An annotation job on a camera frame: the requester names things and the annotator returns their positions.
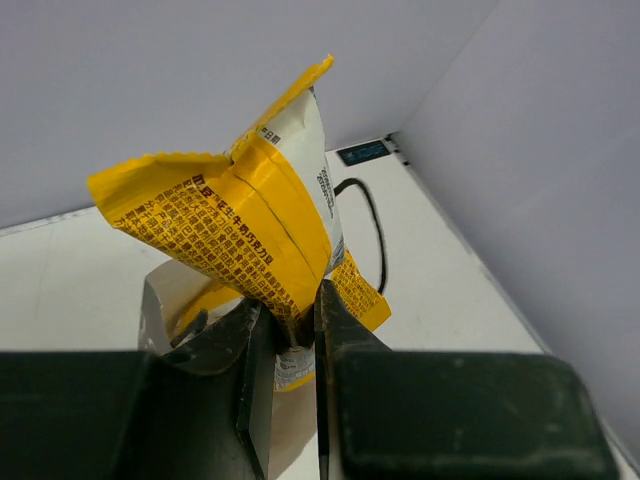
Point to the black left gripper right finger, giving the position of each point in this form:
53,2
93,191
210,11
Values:
390,414

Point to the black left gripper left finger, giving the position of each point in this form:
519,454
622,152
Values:
74,415

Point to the small yellow snack packet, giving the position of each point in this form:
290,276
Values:
259,220

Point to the white paper coffee bag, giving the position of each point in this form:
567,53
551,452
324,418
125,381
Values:
170,295

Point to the black corner label right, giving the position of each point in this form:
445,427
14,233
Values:
364,152

